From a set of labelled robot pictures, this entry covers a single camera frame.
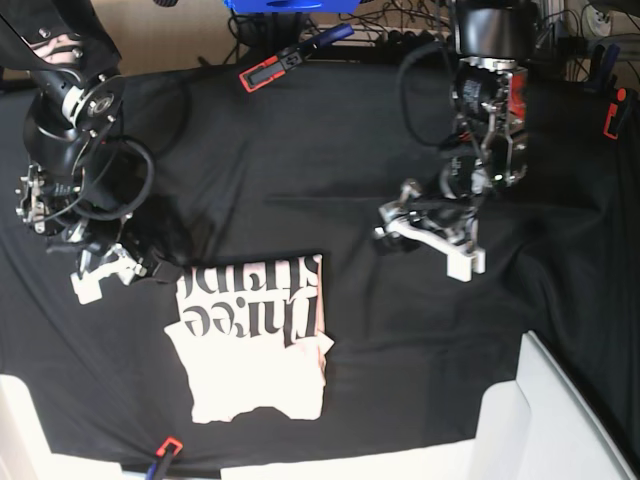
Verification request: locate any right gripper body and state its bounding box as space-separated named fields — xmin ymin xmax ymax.
xmin=69 ymin=224 xmax=148 ymax=290

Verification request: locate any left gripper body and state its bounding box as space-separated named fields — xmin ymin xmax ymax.
xmin=372 ymin=179 xmax=486 ymax=254

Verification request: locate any pink T-shirt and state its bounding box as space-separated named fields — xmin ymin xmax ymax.
xmin=165 ymin=254 xmax=334 ymax=424

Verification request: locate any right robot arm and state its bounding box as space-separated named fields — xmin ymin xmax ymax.
xmin=1 ymin=1 xmax=185 ymax=301

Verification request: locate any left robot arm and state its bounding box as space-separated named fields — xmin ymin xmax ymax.
xmin=373 ymin=1 xmax=537 ymax=254

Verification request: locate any black table cloth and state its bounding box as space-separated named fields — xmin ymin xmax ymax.
xmin=1 ymin=63 xmax=639 ymax=474

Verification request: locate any bottom orange blue clamp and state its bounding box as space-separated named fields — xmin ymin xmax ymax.
xmin=145 ymin=436 xmax=184 ymax=480

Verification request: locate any orange blue clamp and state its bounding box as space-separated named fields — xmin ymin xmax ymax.
xmin=589 ymin=44 xmax=628 ymax=140
xmin=145 ymin=436 xmax=184 ymax=480
xmin=239 ymin=23 xmax=354 ymax=93

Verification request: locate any top orange blue clamp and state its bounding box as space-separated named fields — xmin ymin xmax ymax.
xmin=239 ymin=23 xmax=354 ymax=93

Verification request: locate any right orange blue clamp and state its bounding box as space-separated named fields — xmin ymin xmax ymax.
xmin=589 ymin=44 xmax=628 ymax=140

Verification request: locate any blue box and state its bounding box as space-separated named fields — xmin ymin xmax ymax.
xmin=224 ymin=0 xmax=360 ymax=14

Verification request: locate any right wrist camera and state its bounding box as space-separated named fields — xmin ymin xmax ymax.
xmin=70 ymin=271 xmax=105 ymax=305

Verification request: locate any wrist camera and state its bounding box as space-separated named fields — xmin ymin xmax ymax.
xmin=446 ymin=248 xmax=486 ymax=282
xmin=70 ymin=271 xmax=105 ymax=305

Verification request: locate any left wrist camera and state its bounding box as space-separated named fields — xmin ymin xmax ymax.
xmin=446 ymin=248 xmax=486 ymax=282

